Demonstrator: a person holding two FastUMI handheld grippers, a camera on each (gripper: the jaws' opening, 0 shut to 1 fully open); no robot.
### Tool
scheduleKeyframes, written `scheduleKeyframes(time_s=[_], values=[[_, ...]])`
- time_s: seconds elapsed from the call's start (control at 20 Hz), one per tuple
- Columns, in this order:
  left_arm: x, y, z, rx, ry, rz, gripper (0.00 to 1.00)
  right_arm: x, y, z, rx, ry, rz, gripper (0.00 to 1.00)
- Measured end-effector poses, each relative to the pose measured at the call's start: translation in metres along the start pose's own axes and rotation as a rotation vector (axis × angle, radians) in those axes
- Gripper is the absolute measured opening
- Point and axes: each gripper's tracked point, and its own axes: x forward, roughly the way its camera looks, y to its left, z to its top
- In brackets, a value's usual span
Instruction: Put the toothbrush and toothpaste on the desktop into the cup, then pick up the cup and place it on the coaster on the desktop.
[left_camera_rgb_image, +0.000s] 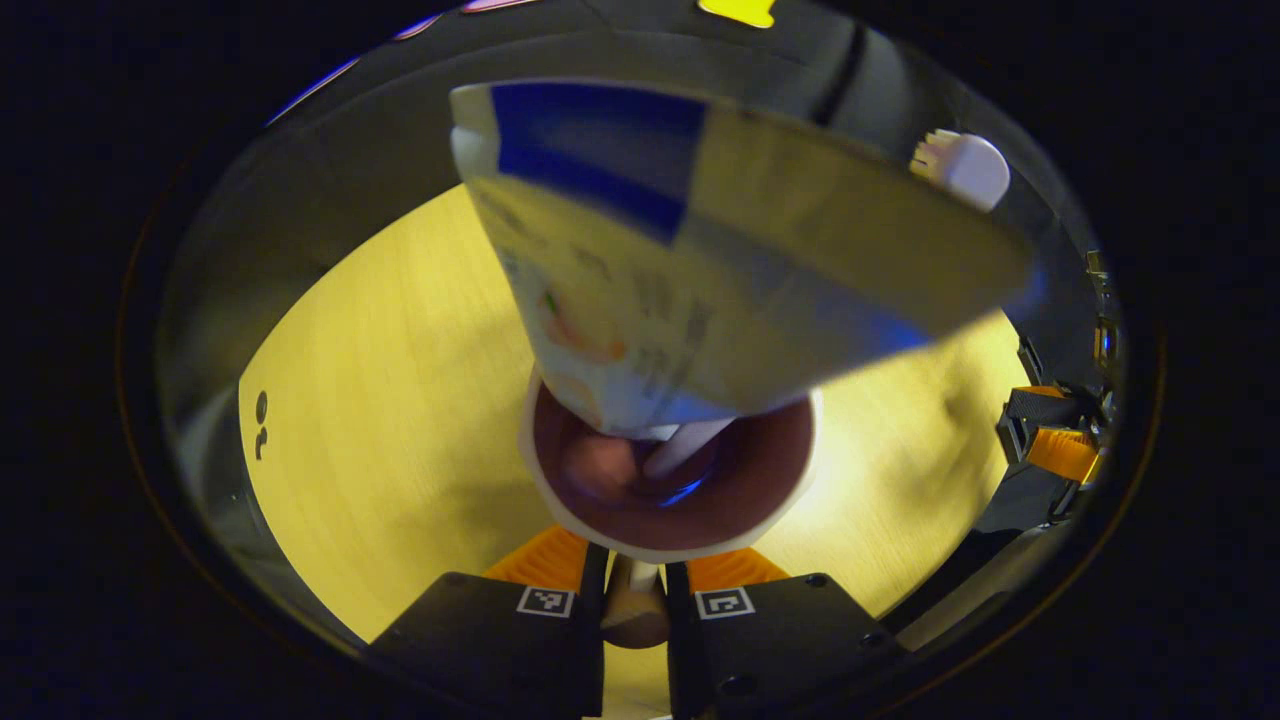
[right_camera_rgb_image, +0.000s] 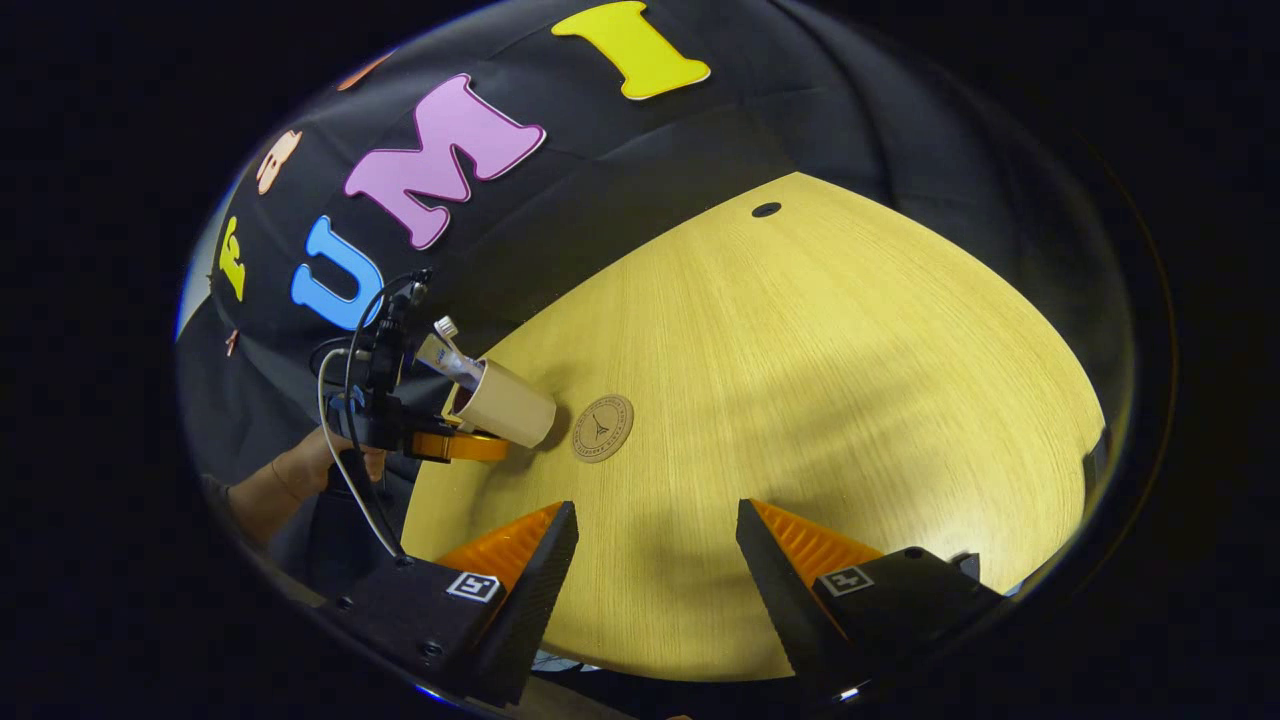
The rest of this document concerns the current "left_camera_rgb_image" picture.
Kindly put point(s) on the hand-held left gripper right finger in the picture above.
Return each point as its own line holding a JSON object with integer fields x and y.
{"x": 770, "y": 650}

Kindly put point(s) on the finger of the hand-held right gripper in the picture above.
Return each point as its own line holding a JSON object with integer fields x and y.
{"x": 1065, "y": 452}

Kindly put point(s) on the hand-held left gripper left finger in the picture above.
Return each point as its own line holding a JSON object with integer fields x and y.
{"x": 500, "y": 650}

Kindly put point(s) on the black backdrop cloth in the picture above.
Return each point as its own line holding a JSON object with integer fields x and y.
{"x": 380, "y": 150}

